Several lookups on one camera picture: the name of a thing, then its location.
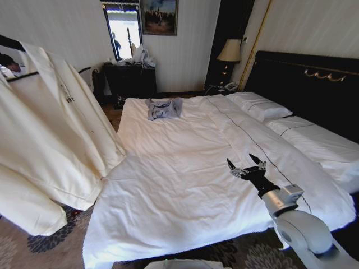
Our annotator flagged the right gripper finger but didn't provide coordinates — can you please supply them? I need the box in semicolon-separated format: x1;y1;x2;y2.
248;152;267;171
225;157;248;179

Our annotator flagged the black clothes hanger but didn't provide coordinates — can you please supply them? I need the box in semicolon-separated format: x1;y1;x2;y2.
5;71;39;84

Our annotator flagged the black clothes rack bar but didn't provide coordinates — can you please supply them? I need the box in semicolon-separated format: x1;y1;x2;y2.
0;34;26;53

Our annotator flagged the white pillow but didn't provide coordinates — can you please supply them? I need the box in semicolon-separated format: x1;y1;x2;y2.
265;116;359;194
225;91;294;123

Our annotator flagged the white duvet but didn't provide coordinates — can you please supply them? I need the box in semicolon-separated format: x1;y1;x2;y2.
82;94;357;269

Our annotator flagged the dark nightstand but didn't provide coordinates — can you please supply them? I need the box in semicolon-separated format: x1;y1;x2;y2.
204;82;242;98

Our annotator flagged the dark headboard with gold ornament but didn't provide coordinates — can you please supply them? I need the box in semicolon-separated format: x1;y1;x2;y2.
243;50;359;141

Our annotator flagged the blue-grey crumpled garment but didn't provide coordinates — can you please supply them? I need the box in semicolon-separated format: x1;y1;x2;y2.
145;97;183;122

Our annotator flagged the white robot front shell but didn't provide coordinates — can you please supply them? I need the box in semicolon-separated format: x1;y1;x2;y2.
142;259;225;269

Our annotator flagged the table lamp with beige shade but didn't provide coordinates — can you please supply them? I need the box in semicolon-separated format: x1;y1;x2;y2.
216;38;242;85

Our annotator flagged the gold trim strip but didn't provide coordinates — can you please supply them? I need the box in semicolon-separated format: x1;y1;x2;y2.
238;0;273;92

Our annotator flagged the dark wooden dresser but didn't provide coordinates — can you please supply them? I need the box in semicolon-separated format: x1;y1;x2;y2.
102;62;157;105

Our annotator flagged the white plastic bag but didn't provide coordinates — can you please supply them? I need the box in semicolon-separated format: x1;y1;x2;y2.
131;44;157;69

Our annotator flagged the dark curved-back chair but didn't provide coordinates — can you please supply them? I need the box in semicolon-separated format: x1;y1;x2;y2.
78;66;105;105

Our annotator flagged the framed painting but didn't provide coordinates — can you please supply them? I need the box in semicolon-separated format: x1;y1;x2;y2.
139;0;180;36

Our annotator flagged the person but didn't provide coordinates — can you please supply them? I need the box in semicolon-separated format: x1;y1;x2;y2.
112;31;122;61
0;53;25;79

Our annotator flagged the dark-framed window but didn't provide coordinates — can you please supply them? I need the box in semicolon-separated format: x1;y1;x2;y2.
101;1;143;61

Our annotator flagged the cream hanging robe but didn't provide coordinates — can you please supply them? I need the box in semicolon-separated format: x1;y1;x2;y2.
0;40;127;238

